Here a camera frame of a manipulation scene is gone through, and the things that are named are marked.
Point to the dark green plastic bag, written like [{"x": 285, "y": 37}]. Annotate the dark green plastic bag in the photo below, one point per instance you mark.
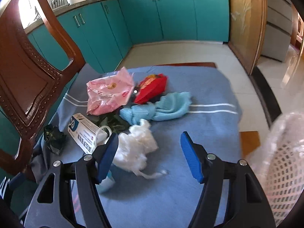
[{"x": 114, "y": 123}]

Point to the white plastic mesh basket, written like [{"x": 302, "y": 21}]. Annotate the white plastic mesh basket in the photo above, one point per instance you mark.
[{"x": 285, "y": 171}]

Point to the carved wooden chair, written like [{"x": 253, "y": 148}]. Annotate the carved wooden chair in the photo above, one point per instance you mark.
[{"x": 21, "y": 76}]

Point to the clear plastic liner bag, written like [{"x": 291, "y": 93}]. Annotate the clear plastic liner bag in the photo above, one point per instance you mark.
[{"x": 266, "y": 133}]

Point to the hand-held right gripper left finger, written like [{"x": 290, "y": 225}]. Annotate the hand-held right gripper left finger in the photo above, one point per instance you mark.
[{"x": 106, "y": 159}]

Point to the white plastic bag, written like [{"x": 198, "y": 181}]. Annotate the white plastic bag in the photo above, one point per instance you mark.
[{"x": 135, "y": 147}]

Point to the grey cloth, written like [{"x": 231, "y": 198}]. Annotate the grey cloth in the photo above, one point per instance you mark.
[{"x": 40, "y": 163}]

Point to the grey refrigerator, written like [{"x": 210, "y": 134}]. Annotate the grey refrigerator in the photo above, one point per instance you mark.
[{"x": 277, "y": 23}]

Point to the low wooden stool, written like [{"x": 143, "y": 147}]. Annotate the low wooden stool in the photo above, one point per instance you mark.
[{"x": 248, "y": 142}]

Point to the light blue knitted cloth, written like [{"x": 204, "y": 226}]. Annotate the light blue knitted cloth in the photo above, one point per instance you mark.
[{"x": 161, "y": 109}]

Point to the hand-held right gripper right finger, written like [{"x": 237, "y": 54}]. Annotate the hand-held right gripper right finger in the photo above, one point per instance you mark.
[{"x": 191, "y": 156}]

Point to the dark green wrapper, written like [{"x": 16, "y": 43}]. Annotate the dark green wrapper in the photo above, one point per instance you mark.
[{"x": 54, "y": 139}]

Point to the white cardboard box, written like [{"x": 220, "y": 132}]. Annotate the white cardboard box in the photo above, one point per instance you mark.
[{"x": 82, "y": 130}]

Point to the red foil wrapper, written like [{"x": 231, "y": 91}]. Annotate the red foil wrapper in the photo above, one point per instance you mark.
[{"x": 149, "y": 87}]

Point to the pink plastic wrapper bag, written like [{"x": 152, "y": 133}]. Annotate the pink plastic wrapper bag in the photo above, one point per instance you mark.
[{"x": 106, "y": 92}]

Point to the bright window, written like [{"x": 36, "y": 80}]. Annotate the bright window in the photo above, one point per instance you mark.
[{"x": 28, "y": 7}]

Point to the wood framed glass sliding door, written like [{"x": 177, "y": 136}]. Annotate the wood framed glass sliding door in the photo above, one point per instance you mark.
[{"x": 247, "y": 23}]

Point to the white dish rack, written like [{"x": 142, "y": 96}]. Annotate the white dish rack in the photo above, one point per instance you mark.
[{"x": 58, "y": 1}]

